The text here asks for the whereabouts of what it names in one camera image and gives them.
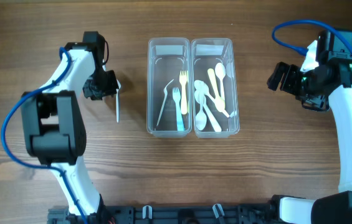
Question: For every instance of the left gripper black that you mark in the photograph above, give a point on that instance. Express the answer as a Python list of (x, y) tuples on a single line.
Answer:
[(95, 94)]

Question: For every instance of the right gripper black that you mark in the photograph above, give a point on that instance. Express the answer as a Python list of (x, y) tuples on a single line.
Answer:
[(291, 71)]

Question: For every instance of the yellow plastic fork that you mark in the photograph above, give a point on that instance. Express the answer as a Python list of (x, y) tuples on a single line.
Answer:
[(183, 79)]

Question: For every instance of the white spoon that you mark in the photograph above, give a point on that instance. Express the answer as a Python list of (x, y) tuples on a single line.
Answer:
[(220, 72), (207, 93), (201, 118)]

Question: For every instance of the yellow plastic spoon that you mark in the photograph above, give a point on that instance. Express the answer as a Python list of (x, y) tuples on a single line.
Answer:
[(218, 101)]

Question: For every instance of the white spoon crossing diagonal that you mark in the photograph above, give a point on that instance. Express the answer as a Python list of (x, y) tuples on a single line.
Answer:
[(210, 117)]

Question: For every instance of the white plastic fork tall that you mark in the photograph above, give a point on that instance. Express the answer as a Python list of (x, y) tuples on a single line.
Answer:
[(164, 101)]

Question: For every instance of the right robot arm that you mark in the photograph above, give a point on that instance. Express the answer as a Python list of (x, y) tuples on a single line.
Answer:
[(322, 83)]

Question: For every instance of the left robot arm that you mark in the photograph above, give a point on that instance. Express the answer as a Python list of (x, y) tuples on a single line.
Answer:
[(53, 127)]

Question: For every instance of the left clear plastic container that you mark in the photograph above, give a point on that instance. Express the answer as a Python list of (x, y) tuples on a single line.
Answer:
[(167, 56)]

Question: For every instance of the clear plastic container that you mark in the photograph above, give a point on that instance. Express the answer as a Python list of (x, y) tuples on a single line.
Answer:
[(167, 56), (205, 54)]

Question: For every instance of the right clear plastic container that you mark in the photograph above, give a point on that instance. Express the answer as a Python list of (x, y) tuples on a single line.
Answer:
[(205, 54)]

